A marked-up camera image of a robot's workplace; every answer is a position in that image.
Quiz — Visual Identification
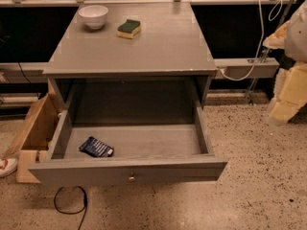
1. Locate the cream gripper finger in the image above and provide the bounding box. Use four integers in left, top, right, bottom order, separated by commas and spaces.
263, 21, 290, 50
269, 62, 307, 124

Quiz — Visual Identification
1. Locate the blue rxbar blueberry packet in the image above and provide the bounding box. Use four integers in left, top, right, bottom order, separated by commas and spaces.
79, 136, 114, 157

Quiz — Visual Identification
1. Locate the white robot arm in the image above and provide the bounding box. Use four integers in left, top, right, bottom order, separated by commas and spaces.
263, 0, 307, 125

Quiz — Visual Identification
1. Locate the grey cabinet with counter top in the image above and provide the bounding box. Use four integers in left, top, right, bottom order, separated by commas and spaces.
43, 3, 217, 127

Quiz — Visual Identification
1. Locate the round metal drawer knob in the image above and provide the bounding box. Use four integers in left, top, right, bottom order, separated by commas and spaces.
129, 173, 136, 182

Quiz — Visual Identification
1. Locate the grey open top drawer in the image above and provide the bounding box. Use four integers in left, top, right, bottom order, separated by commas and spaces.
29, 101, 227, 187

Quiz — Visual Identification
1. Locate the light wooden side drawer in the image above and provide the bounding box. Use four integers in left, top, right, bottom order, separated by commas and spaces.
3, 93, 64, 184

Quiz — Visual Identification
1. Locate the slanted metal pole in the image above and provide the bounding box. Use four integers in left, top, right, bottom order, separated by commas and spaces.
246, 0, 302, 105

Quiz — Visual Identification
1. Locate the green and yellow sponge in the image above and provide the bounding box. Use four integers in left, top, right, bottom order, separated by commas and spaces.
117, 19, 141, 39

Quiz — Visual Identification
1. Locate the white ceramic bowl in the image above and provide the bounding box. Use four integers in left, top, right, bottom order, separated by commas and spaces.
78, 5, 108, 29

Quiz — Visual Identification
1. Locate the white and red sneaker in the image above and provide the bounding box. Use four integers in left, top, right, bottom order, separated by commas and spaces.
0, 158, 18, 178

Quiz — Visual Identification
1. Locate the white hanging cable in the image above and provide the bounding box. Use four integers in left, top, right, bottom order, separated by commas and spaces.
218, 0, 295, 81

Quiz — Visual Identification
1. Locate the grey metal shelf bracket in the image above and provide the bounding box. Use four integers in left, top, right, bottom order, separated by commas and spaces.
214, 57, 279, 80

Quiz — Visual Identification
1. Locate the grey horizontal rail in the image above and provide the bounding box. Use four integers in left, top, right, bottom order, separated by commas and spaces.
0, 0, 291, 8

